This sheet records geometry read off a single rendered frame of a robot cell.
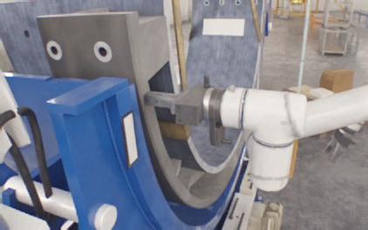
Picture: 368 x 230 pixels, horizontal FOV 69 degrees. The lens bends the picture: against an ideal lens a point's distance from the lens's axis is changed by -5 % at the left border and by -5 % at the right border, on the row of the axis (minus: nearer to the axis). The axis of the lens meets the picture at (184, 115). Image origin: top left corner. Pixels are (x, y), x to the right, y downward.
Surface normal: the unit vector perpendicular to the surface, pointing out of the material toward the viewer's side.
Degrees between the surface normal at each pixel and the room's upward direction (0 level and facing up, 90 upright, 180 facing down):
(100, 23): 93
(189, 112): 90
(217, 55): 55
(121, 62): 97
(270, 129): 90
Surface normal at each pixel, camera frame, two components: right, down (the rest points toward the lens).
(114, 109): -0.37, 0.46
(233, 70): -0.29, -0.37
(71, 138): 0.93, 0.12
